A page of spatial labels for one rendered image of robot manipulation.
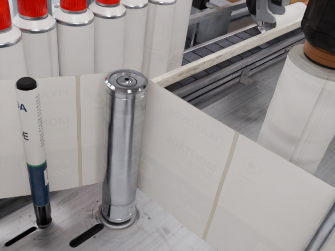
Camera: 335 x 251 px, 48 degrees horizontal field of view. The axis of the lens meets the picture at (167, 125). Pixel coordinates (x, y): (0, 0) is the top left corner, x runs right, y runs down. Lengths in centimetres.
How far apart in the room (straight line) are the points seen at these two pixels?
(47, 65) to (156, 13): 19
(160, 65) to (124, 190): 29
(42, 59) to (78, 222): 20
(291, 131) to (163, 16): 26
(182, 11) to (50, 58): 24
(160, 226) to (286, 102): 20
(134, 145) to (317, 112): 21
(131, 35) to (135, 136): 25
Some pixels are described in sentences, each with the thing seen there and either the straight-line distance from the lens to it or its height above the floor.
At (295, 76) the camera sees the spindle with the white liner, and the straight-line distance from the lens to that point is 43.
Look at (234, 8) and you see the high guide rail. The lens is 86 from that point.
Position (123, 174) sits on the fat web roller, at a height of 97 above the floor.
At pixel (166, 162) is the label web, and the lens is 37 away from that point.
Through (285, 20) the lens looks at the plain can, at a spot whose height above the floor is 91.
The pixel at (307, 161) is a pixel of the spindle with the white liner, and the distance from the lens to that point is 49.
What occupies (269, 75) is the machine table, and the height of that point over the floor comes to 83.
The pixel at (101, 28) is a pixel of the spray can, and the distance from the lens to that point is 53.
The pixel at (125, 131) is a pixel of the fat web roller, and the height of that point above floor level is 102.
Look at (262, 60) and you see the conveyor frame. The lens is 89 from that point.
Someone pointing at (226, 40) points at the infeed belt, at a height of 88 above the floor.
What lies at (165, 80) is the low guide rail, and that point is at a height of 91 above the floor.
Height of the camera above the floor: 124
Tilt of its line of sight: 38 degrees down
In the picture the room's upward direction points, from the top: 9 degrees clockwise
